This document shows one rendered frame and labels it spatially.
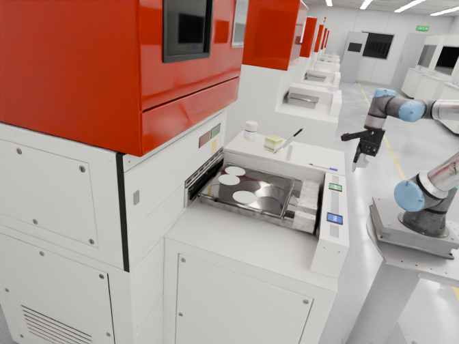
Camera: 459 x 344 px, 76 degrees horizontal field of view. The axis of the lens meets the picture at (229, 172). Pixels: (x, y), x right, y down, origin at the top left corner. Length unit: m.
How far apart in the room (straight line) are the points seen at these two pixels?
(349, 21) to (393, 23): 1.65
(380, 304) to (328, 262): 0.63
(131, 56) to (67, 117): 0.26
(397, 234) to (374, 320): 0.52
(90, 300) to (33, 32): 0.87
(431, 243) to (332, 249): 0.50
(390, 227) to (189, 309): 0.88
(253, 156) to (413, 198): 0.73
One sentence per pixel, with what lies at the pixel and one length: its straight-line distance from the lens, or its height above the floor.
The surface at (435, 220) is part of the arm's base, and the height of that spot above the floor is 0.95.
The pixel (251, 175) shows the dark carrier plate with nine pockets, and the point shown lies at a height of 0.90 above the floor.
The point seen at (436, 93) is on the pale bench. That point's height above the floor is 0.56.
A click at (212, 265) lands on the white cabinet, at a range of 1.12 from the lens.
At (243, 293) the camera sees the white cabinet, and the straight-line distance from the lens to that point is 1.16.
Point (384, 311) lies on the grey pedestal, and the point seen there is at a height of 0.44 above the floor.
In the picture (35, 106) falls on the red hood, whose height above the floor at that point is 1.30.
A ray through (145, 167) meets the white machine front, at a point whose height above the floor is 1.15.
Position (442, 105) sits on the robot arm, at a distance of 1.36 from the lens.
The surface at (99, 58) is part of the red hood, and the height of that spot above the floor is 1.44.
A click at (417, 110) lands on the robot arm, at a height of 1.34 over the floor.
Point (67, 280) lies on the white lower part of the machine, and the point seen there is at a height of 0.67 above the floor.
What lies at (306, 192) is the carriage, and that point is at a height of 0.88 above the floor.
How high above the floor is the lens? 1.54
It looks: 26 degrees down
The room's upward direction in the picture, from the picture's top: 7 degrees clockwise
